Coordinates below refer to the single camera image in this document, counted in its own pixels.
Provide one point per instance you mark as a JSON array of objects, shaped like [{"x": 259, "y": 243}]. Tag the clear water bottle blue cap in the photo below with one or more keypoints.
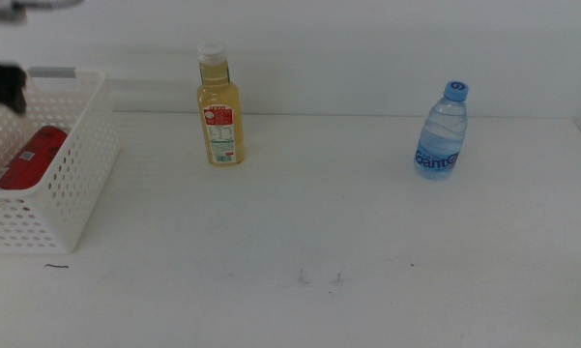
[{"x": 440, "y": 145}]

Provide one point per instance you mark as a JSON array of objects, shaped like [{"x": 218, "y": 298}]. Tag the red soda can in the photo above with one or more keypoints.
[{"x": 34, "y": 154}]

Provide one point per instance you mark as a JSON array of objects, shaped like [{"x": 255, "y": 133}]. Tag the white perforated plastic basket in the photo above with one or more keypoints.
[{"x": 92, "y": 159}]

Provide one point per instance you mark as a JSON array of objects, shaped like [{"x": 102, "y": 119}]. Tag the yellow juice bottle white cap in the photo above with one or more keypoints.
[{"x": 218, "y": 99}]

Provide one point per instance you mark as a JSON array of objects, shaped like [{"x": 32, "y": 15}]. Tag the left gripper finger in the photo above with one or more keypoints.
[{"x": 5, "y": 82}]

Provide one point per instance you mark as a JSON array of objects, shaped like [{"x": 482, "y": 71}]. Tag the small black thread scrap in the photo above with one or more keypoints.
[{"x": 58, "y": 266}]

